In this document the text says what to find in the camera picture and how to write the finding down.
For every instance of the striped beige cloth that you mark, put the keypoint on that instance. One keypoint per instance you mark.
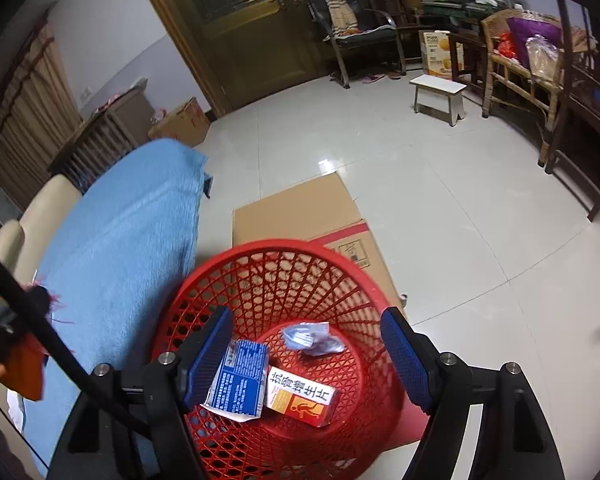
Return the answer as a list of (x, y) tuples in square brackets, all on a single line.
[(340, 10)]

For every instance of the brown cardboard box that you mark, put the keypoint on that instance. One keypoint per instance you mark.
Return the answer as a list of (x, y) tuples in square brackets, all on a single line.
[(185, 120)]

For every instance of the wooden slatted crib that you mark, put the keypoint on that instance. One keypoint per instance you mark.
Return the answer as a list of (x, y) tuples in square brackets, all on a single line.
[(95, 150)]

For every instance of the red plastic mesh basket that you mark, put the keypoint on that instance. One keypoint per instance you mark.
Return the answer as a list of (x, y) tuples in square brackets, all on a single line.
[(280, 270)]

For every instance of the crumpled pale plastic wrapper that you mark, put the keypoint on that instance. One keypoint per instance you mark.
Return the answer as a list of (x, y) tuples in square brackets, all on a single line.
[(305, 337)]

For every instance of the yellow printed cardboard box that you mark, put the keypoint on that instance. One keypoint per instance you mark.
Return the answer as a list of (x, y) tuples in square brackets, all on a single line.
[(437, 52)]

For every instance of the blue white medicine box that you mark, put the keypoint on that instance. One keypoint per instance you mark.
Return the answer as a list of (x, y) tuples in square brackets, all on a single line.
[(240, 380)]

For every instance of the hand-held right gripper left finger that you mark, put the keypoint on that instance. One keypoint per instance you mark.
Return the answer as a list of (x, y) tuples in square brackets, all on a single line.
[(207, 355)]

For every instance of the flattened brown cardboard sheet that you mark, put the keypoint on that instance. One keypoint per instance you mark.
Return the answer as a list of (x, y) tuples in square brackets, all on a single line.
[(290, 215)]

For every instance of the grey cabinet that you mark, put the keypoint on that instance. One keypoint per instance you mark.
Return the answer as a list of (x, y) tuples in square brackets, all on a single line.
[(130, 115)]

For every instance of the purple cushion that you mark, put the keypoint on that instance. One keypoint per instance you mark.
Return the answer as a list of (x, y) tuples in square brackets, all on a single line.
[(525, 30)]

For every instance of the small white stool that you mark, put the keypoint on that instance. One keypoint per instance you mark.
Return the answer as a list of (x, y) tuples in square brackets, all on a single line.
[(437, 82)]

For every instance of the brown curtain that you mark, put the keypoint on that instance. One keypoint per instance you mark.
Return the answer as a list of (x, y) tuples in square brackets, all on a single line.
[(25, 110)]

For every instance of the dark wooden chair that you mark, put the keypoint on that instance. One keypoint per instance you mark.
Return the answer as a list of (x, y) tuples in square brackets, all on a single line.
[(585, 125)]

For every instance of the beige leather sofa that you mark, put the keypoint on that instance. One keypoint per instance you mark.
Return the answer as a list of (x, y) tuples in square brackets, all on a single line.
[(40, 210)]

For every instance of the blue blanket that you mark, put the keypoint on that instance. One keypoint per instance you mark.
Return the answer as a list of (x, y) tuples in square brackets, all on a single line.
[(125, 240)]

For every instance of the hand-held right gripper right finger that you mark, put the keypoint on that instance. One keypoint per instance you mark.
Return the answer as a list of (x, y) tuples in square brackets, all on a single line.
[(405, 360)]

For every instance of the brown wooden door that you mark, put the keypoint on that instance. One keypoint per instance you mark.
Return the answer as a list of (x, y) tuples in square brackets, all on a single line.
[(260, 45)]

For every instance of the orange white medicine box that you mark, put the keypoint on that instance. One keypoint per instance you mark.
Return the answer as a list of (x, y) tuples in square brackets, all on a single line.
[(300, 400)]

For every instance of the wicker armchair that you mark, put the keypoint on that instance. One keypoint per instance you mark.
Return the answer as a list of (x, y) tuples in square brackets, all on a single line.
[(500, 75)]

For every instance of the black metal chair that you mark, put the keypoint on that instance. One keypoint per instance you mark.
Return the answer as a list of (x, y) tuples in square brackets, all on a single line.
[(365, 37)]

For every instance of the clear crumpled plastic bag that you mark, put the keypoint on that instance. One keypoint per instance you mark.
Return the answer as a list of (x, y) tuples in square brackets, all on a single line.
[(542, 55)]

